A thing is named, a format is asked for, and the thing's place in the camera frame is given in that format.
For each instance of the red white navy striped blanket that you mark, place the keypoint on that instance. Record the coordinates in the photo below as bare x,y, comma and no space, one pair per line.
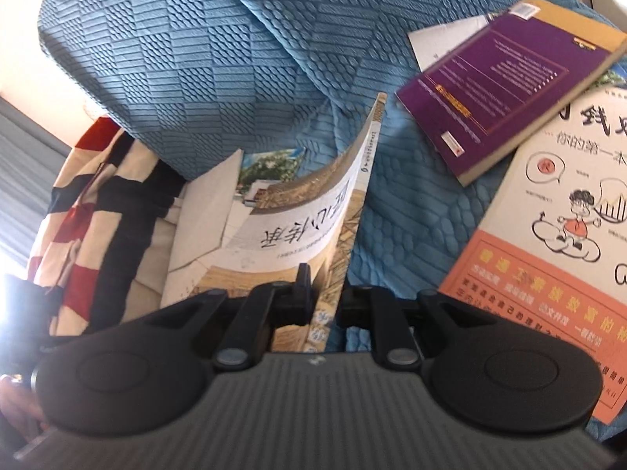
88,205

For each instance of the grey curtain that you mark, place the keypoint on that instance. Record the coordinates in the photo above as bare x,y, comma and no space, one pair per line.
24,166

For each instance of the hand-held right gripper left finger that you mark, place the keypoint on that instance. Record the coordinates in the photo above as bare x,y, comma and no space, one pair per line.
303,298

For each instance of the wood-pattern cover book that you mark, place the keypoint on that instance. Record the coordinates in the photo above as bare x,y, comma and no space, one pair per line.
294,225

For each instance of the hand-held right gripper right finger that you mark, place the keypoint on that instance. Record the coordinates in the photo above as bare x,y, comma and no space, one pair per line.
345,306

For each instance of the white paper sheet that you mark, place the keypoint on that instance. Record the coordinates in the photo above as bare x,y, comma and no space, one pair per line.
436,44

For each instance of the purple book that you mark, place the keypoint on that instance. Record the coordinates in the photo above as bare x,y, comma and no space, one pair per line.
490,88

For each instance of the photo cover booklet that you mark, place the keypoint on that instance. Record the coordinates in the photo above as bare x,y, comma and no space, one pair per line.
269,169

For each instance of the orange white cartoon book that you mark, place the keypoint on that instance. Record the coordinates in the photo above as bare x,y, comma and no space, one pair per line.
539,264

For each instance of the blue textured sofa cover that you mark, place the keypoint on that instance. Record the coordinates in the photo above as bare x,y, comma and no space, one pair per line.
220,58

